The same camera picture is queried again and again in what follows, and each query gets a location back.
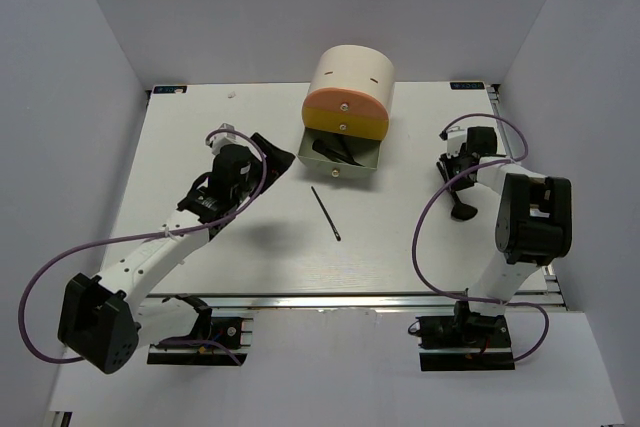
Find blue right corner label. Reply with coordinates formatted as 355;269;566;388
449;81;485;90

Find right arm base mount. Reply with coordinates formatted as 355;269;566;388
407;315;515;372

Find yellow organizer drawer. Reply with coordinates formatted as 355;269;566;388
302;108;389;141

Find slim black makeup brush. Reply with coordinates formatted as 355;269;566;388
338;135;367;167

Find grey green organizer drawer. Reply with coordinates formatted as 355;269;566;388
297;128;382;183

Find cream cylindrical makeup organizer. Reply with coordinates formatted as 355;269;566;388
308;45;395;113

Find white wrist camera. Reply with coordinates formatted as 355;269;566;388
439;126;467;158
205;123;238;156

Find thin black mascara wand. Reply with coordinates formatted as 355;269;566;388
310;186;342;242

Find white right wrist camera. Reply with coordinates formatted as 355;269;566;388
439;126;467;158

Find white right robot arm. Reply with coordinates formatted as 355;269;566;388
437;126;572;346

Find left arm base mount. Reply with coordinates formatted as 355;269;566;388
147;295;251;367

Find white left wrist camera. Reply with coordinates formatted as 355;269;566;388
205;123;238;156

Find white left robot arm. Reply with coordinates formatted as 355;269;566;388
58;133;295;374

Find black fan makeup brush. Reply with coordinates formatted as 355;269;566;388
449;191;478;222

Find blue corner label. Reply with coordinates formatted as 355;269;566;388
152;85;187;95
449;81;485;90

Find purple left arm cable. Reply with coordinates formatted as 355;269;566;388
18;129;269;364

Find orange organizer drawer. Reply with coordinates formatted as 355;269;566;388
303;87;389;121

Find blue left corner label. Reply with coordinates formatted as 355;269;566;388
152;85;187;95

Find black powder brush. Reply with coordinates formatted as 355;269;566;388
312;139;359;166

